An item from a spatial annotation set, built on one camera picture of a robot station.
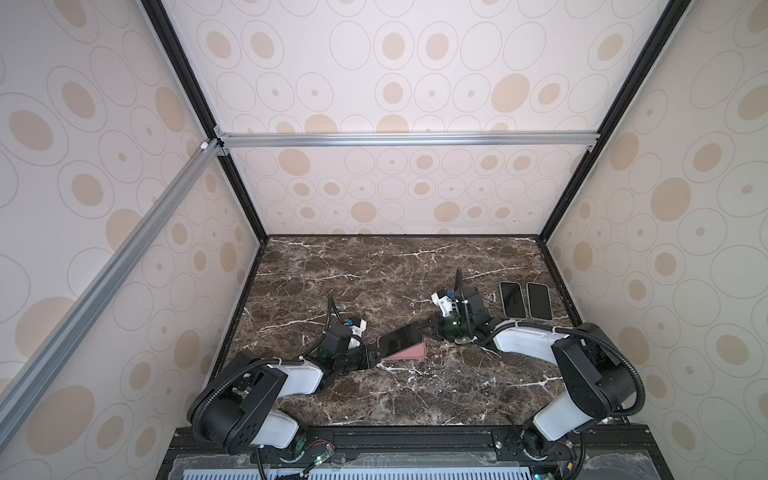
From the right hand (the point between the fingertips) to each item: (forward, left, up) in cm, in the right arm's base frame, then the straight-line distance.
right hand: (416, 330), depth 87 cm
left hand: (-5, +8, -3) cm, 10 cm away
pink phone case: (-5, +1, -5) cm, 7 cm away
